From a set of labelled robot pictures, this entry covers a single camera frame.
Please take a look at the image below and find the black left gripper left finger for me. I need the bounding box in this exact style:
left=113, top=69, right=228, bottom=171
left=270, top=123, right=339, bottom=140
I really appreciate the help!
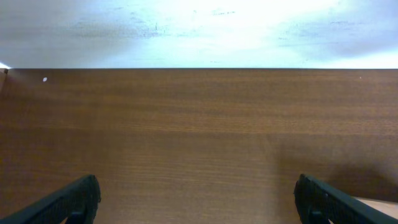
left=1, top=175, right=101, bottom=224

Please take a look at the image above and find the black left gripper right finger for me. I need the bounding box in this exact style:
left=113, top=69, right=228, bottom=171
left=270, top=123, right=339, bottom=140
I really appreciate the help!
left=294, top=174, right=397, bottom=224

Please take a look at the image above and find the brown cardboard box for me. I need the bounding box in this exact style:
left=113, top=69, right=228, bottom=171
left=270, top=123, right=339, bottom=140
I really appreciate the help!
left=356, top=197, right=398, bottom=219

